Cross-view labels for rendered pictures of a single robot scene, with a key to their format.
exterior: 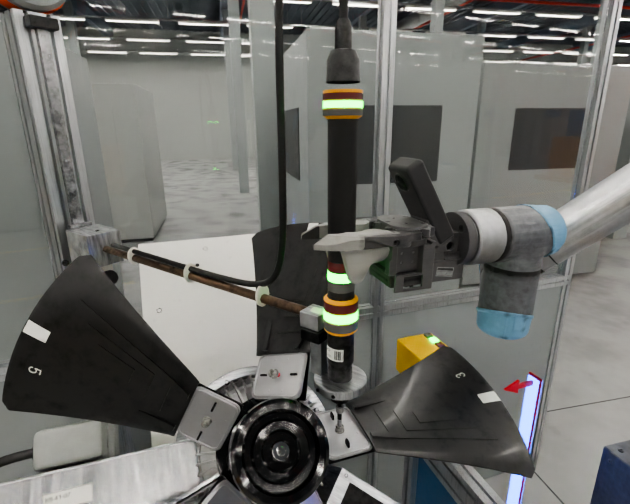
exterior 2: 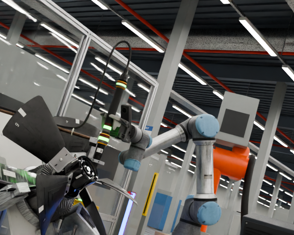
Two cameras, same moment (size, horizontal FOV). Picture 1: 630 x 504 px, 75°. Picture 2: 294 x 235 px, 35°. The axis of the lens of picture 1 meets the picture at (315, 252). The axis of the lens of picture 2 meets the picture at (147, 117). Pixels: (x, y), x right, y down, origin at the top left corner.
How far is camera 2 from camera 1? 1.62 m
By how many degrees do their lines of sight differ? 45
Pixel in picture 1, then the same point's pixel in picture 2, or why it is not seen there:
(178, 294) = not seen: hidden behind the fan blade
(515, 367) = not seen: outside the picture
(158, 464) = (31, 176)
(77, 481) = (10, 170)
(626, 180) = (164, 135)
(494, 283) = (133, 150)
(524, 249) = (143, 141)
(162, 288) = (1, 127)
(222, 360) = (23, 163)
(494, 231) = (139, 132)
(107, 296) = (45, 110)
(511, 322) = (136, 163)
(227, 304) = not seen: hidden behind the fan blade
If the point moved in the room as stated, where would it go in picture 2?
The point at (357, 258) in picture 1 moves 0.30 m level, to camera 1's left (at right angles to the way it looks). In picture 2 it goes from (115, 122) to (56, 97)
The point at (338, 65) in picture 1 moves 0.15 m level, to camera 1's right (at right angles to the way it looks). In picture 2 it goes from (124, 77) to (150, 89)
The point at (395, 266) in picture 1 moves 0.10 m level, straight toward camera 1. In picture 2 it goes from (120, 130) to (129, 130)
